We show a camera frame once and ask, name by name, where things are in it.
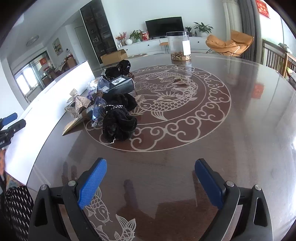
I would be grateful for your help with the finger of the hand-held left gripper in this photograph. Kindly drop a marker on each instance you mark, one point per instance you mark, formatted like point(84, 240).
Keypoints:
point(16, 126)
point(10, 117)

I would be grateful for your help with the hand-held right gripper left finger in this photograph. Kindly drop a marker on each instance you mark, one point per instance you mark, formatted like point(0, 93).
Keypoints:
point(91, 185)

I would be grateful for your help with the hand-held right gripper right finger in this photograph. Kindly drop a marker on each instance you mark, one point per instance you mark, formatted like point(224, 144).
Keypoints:
point(209, 183)

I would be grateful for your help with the large black velvet scrunchie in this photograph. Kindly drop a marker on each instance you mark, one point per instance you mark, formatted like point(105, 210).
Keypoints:
point(119, 125)

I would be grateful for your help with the silver glitter bow clip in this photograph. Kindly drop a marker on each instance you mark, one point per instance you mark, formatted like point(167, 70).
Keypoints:
point(78, 99)

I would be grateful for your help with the clear bag with blue items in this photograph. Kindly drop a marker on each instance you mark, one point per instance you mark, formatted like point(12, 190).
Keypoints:
point(98, 107)

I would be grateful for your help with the black fuzzy scrunchie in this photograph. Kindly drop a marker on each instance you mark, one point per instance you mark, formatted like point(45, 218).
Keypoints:
point(121, 100)

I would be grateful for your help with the dark box with white label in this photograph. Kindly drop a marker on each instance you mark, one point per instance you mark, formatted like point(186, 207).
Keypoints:
point(122, 84)

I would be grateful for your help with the white sofa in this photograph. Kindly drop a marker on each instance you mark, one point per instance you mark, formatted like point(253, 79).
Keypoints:
point(46, 109)

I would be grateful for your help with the black patterned clothing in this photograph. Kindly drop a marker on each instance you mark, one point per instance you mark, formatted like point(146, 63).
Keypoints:
point(18, 213)

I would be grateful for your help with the round ceiling lamp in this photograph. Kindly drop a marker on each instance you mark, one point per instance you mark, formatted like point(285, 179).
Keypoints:
point(32, 40)

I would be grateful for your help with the white cotton balls pack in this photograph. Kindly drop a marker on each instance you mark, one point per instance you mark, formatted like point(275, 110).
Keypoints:
point(92, 83)

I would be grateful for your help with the black scrunchie with beads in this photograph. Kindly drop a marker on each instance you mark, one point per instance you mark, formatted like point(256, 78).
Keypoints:
point(119, 67)

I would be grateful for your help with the cardboard box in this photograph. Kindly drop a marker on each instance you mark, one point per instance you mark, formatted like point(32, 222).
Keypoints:
point(113, 58)

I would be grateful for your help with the black glass display cabinet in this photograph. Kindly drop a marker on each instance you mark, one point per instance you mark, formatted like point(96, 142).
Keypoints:
point(98, 32)

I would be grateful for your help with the red flowers in vase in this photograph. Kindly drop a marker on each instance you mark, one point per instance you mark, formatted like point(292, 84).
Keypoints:
point(121, 37)

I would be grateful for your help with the orange lounge chair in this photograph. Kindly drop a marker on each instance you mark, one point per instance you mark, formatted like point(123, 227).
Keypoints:
point(229, 44)

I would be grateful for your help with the white round vase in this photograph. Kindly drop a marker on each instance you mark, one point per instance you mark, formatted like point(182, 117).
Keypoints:
point(128, 41)

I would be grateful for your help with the clear plastic jar black lid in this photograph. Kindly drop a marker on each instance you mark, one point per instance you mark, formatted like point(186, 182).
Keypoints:
point(178, 45)

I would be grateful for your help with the dark wooden chair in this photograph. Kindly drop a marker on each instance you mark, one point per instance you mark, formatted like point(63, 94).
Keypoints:
point(275, 58)

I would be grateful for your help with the wooden stool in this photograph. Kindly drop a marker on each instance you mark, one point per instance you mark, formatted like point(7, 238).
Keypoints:
point(164, 44)

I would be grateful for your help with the white television cabinet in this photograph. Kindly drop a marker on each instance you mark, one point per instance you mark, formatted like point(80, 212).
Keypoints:
point(148, 46)

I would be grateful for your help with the bushy green potted plant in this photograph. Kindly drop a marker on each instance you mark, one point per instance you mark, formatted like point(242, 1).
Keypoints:
point(136, 35)

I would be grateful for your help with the small potted plant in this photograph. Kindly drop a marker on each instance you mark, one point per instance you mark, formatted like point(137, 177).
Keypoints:
point(188, 30)

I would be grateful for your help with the large green potted plant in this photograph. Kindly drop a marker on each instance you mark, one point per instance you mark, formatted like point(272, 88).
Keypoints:
point(203, 27)

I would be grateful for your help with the red gift box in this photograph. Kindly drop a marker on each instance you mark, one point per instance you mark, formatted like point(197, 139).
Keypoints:
point(145, 36)

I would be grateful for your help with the grey curtain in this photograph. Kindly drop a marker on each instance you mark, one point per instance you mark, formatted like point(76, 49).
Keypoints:
point(248, 25)

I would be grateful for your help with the black television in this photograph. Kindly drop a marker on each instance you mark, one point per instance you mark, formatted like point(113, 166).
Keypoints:
point(164, 26)

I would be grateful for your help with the white standing air conditioner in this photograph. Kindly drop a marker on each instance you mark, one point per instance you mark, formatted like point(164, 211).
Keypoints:
point(231, 16)

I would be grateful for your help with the framed wall painting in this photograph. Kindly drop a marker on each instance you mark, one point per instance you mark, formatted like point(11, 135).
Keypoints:
point(57, 46)

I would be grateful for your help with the red wall hanging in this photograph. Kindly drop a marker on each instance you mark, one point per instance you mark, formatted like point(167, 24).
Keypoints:
point(262, 8)

